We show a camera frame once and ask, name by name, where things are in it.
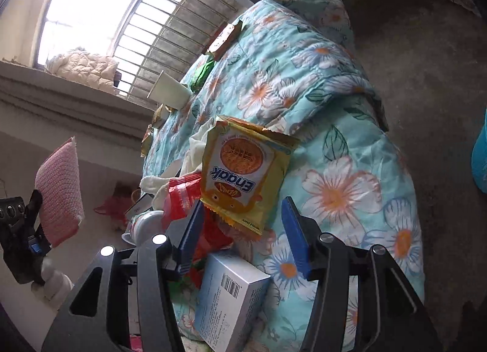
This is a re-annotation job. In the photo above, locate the small gold packet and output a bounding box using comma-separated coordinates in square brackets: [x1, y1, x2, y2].
[152, 104, 176, 128]
[141, 126, 153, 157]

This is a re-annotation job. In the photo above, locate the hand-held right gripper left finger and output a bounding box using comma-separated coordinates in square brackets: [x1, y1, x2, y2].
[42, 200, 206, 352]

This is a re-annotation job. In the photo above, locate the blue and white carton box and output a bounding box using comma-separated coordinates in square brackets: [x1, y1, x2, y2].
[192, 251, 272, 352]

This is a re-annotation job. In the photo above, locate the floral turquoise blanket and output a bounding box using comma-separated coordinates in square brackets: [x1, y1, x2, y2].
[142, 0, 426, 352]

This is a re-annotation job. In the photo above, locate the white drink bottle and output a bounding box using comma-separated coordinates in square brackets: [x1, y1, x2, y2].
[122, 211, 165, 244]

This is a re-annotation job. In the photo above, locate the person's left hand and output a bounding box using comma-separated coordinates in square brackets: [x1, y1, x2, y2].
[31, 255, 74, 309]

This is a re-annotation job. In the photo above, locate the blue plastic thing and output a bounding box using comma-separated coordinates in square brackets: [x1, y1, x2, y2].
[471, 109, 487, 195]

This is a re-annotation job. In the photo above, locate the white flat card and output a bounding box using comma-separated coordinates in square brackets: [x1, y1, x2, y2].
[125, 192, 153, 219]

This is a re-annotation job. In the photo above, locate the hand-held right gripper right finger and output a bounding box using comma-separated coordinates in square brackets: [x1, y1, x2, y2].
[281, 196, 444, 352]

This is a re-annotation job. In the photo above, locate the white crumpled cloth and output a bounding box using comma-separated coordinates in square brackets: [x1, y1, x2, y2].
[140, 124, 214, 209]

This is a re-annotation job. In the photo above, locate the beige quilted jacket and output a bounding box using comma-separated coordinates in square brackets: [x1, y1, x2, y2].
[45, 47, 121, 95]

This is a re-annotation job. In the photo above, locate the brown snack packet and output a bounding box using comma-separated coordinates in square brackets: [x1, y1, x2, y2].
[207, 21, 243, 61]

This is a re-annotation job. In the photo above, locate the small green packet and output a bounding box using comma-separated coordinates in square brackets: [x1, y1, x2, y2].
[190, 58, 215, 93]

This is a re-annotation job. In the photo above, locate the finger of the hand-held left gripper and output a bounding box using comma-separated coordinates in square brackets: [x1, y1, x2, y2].
[22, 189, 43, 232]

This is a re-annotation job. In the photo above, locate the red plastic bag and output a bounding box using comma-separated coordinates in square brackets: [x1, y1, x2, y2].
[94, 183, 132, 229]

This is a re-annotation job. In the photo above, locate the pink sponge cloth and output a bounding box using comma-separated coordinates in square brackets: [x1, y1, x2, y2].
[35, 137, 85, 248]

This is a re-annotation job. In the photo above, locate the yellow snack packet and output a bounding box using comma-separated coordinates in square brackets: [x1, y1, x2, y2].
[200, 115, 300, 238]

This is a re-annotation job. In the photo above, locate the red snack packet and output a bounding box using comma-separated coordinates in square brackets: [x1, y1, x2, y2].
[162, 175, 234, 288]

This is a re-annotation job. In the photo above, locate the white paper cup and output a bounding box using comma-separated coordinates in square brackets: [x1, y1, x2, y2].
[146, 71, 193, 109]

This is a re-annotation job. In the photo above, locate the metal window grille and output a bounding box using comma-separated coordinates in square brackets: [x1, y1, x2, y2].
[110, 0, 244, 109]

